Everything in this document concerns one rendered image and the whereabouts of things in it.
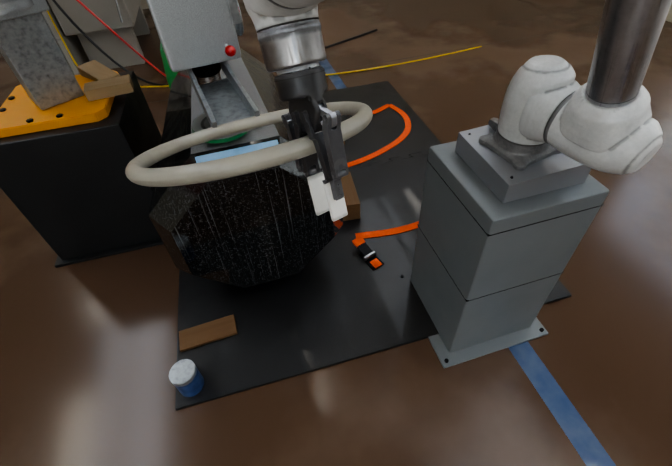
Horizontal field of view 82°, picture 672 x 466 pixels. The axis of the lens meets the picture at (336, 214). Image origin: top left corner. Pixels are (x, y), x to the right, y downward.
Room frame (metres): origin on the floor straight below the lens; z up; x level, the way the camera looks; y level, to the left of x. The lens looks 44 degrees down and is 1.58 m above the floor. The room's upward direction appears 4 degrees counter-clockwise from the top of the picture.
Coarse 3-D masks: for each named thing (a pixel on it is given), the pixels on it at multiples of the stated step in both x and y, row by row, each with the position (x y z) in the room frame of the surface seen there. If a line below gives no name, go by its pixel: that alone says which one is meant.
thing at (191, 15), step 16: (160, 0) 1.17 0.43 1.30; (176, 0) 1.19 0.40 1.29; (192, 0) 1.20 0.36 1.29; (208, 0) 1.22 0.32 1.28; (224, 0) 1.23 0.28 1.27; (160, 16) 1.17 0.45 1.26; (176, 16) 1.18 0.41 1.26; (192, 16) 1.20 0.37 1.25; (208, 16) 1.21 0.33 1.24; (224, 16) 1.23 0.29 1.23; (160, 32) 1.16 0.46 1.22; (176, 32) 1.18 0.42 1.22; (192, 32) 1.19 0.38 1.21; (208, 32) 1.21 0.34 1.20; (224, 32) 1.23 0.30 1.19; (176, 48) 1.17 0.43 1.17; (192, 48) 1.19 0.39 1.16; (208, 48) 1.20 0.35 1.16; (224, 48) 1.22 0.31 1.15; (176, 64) 1.17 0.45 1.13; (192, 64) 1.18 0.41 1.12; (208, 64) 1.20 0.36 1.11
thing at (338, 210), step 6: (324, 186) 0.46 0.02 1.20; (330, 186) 0.47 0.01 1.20; (330, 192) 0.46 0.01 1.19; (330, 198) 0.46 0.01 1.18; (342, 198) 0.47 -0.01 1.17; (330, 204) 0.45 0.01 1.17; (336, 204) 0.46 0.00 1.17; (342, 204) 0.46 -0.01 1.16; (330, 210) 0.45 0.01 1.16; (336, 210) 0.45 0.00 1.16; (342, 210) 0.46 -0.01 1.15; (336, 216) 0.45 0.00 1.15; (342, 216) 0.45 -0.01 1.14
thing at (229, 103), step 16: (224, 64) 1.22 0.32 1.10; (192, 80) 1.13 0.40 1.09; (224, 80) 1.20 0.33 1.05; (208, 96) 1.09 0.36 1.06; (224, 96) 1.08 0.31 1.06; (240, 96) 1.05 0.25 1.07; (208, 112) 0.90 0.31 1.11; (224, 112) 0.98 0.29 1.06; (240, 112) 0.97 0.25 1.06; (256, 112) 0.89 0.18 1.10; (256, 128) 0.89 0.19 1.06
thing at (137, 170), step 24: (240, 120) 0.88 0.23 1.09; (264, 120) 0.88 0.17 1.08; (360, 120) 0.59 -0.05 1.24; (168, 144) 0.74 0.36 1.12; (192, 144) 0.79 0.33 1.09; (288, 144) 0.49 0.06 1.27; (312, 144) 0.50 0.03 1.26; (144, 168) 0.51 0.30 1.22; (168, 168) 0.48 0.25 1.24; (192, 168) 0.46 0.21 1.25; (216, 168) 0.46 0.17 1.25; (240, 168) 0.45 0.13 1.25; (264, 168) 0.46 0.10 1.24
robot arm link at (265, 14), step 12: (252, 0) 0.53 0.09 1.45; (264, 0) 0.51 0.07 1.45; (252, 12) 0.55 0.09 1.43; (264, 12) 0.53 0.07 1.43; (276, 12) 0.52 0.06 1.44; (288, 12) 0.52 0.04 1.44; (300, 12) 0.53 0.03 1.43; (312, 12) 0.55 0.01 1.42; (264, 24) 0.54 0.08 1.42; (276, 24) 0.53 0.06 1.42
